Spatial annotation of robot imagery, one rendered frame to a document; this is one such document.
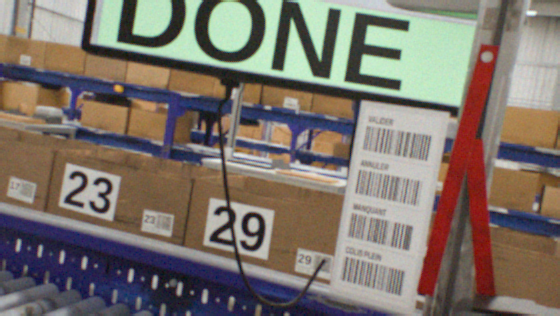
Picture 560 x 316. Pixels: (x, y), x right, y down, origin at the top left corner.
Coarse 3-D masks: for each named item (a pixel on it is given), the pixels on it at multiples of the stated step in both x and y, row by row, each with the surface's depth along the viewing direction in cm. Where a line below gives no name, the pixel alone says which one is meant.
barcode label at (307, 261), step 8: (304, 256) 121; (312, 256) 120; (320, 256) 120; (328, 256) 119; (296, 264) 121; (304, 264) 121; (312, 264) 120; (328, 264) 119; (304, 272) 121; (312, 272) 120; (320, 272) 120; (328, 272) 119
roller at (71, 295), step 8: (56, 296) 127; (64, 296) 128; (72, 296) 130; (80, 296) 132; (24, 304) 120; (32, 304) 120; (40, 304) 122; (48, 304) 123; (56, 304) 125; (64, 304) 127; (0, 312) 115; (8, 312) 115; (16, 312) 116; (24, 312) 117; (32, 312) 119; (40, 312) 120; (48, 312) 122
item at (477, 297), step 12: (468, 300) 51; (480, 300) 50; (492, 300) 50; (504, 300) 50; (516, 300) 50; (528, 300) 50; (456, 312) 48; (468, 312) 48; (480, 312) 47; (492, 312) 47; (504, 312) 47; (516, 312) 46; (528, 312) 47; (540, 312) 48; (552, 312) 48
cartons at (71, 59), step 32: (32, 64) 715; (64, 64) 699; (96, 64) 684; (128, 64) 671; (0, 96) 702; (32, 96) 685; (224, 96) 628; (256, 96) 614; (288, 96) 603; (320, 96) 591; (96, 128) 652; (128, 128) 649; (160, 128) 628; (512, 128) 529; (544, 128) 521; (512, 192) 505; (544, 192) 498
